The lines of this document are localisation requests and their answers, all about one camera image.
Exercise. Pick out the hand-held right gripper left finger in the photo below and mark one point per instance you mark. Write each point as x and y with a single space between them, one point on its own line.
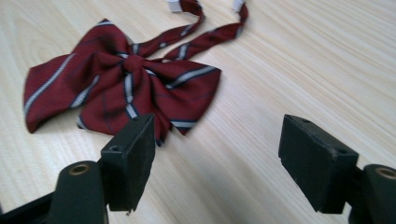
129 161

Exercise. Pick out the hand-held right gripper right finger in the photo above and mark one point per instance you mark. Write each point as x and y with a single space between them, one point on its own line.
314 161

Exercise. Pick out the dark red striped bow tie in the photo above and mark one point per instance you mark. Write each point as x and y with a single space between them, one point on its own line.
102 81

